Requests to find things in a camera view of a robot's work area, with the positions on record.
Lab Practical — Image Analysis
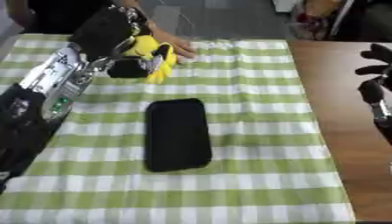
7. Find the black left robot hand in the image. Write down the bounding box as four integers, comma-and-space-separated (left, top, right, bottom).
67, 5, 172, 79

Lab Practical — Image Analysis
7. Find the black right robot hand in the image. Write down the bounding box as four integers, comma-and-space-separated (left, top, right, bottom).
353, 43, 392, 105

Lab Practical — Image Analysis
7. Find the yellow soft toy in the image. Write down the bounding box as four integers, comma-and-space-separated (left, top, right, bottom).
121, 34, 179, 85

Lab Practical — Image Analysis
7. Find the person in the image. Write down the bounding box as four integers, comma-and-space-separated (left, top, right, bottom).
4, 0, 200, 60

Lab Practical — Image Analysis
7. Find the person's hand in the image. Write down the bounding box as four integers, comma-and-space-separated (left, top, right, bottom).
148, 26, 200, 60

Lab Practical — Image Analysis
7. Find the chair with bags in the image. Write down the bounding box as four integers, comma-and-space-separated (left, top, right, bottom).
288, 0, 392, 42

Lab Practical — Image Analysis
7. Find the black rectangular tray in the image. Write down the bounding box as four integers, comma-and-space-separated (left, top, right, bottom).
143, 98, 214, 173

